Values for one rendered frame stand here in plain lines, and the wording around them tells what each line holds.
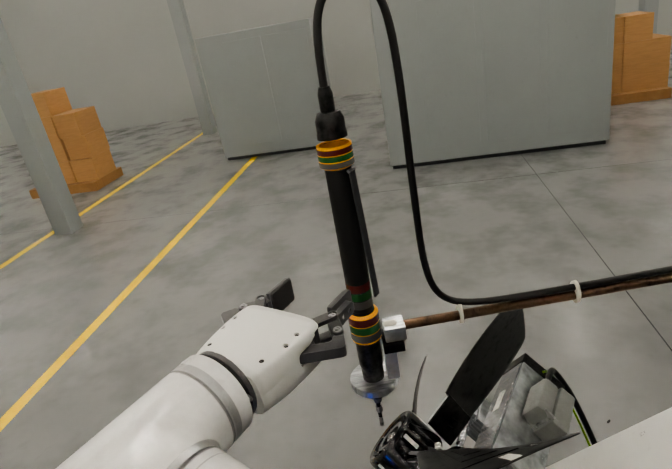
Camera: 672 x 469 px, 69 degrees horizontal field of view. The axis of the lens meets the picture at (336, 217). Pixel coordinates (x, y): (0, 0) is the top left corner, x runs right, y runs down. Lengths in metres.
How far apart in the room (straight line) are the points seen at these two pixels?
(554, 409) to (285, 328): 0.77
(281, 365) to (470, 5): 5.76
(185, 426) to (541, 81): 6.07
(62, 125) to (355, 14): 7.18
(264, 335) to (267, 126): 7.62
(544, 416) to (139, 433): 0.88
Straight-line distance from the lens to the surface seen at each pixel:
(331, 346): 0.49
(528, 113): 6.35
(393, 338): 0.71
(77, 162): 8.86
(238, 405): 0.45
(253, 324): 0.52
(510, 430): 1.14
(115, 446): 0.42
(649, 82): 8.90
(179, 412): 0.43
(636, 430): 1.02
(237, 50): 8.01
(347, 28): 12.78
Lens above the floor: 1.96
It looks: 22 degrees down
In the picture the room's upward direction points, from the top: 10 degrees counter-clockwise
